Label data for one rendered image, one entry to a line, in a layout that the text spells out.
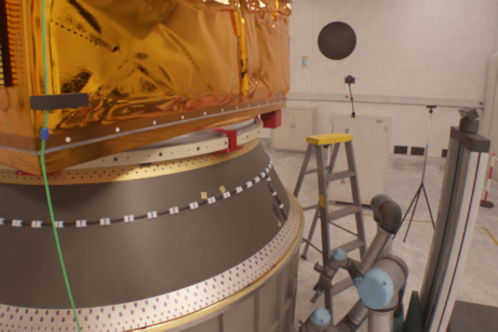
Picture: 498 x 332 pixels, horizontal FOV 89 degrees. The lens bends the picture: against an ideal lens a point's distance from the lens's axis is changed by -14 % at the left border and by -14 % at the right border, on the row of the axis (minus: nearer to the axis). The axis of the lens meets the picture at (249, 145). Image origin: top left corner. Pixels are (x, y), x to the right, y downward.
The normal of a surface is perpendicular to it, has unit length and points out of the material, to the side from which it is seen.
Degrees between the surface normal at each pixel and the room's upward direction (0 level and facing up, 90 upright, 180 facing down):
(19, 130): 93
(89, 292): 62
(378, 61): 90
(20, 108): 95
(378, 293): 83
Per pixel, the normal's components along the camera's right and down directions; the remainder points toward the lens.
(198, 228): 0.56, -0.32
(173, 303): 0.34, -0.59
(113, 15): 0.92, 0.03
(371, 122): -0.36, 0.19
